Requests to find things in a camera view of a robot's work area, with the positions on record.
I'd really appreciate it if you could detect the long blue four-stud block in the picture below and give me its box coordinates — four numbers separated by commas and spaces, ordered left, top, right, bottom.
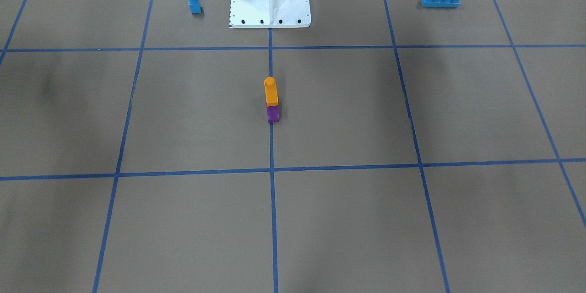
421, 0, 461, 8

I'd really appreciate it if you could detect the orange trapezoid block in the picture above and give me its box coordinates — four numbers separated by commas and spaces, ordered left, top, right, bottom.
264, 76, 280, 107

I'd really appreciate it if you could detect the purple trapezoid block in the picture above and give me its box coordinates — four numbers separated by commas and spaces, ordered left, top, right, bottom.
266, 105, 280, 124

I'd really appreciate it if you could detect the small blue single-stud block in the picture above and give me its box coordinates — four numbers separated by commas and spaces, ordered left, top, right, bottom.
188, 0, 202, 14

